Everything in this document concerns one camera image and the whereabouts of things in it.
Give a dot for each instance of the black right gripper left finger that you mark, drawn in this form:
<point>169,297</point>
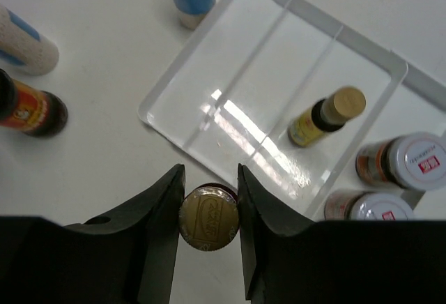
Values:
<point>125,255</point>

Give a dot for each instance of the red-lid chili sauce jar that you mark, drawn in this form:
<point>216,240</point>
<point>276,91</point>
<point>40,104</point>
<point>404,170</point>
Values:
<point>31,111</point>

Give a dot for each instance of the white divided organizer tray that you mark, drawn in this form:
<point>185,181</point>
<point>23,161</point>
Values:
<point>253,65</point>

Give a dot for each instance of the white-lid chili sauce jar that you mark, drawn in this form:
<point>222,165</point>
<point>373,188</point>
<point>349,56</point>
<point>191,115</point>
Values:
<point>411,162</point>

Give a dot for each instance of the small yellow-label bottle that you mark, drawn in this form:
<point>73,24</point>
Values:
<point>208,217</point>
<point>327,116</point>

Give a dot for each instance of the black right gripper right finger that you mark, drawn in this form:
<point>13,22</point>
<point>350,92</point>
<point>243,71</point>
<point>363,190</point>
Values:
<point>288,258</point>

